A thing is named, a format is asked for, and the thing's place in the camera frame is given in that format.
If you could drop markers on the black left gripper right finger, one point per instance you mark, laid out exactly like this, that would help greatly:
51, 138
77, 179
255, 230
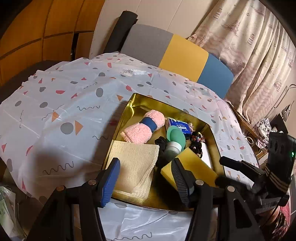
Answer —
184, 181

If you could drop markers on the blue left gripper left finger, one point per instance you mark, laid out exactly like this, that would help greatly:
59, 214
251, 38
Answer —
106, 182

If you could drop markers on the yellow sponge block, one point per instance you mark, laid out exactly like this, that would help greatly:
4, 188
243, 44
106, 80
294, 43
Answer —
193, 163

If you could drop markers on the black folded cloth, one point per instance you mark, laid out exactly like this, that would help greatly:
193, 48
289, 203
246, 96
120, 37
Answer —
162, 143

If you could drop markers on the white sponge block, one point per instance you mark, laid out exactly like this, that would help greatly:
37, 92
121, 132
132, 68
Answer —
206, 156

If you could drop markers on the beige folded cloth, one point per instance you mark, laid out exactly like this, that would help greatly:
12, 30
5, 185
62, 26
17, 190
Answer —
137, 163

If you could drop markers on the gold rectangular tray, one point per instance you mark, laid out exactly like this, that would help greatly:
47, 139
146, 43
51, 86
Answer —
163, 194

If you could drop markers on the black beaded hair piece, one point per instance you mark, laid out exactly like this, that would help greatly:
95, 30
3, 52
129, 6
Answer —
197, 139

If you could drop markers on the blue tissue pack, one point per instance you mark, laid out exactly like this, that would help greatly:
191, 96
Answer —
183, 126

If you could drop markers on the pink rolled towel blue band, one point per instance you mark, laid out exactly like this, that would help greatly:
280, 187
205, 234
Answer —
141, 132

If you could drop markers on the floral clothes pile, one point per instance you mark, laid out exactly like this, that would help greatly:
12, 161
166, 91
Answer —
263, 129

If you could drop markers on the wooden side table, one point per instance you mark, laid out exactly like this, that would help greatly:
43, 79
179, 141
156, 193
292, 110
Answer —
249, 133

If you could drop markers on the patterned plastic tablecloth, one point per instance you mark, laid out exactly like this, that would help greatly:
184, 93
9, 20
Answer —
56, 128

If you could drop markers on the grey yellow blue chair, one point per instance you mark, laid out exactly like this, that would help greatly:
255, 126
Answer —
170, 52

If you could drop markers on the beige patterned curtain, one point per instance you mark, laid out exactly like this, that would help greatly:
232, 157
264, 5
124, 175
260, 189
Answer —
250, 40

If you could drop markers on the wooden wardrobe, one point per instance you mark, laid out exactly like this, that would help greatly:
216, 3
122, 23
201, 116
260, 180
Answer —
48, 30

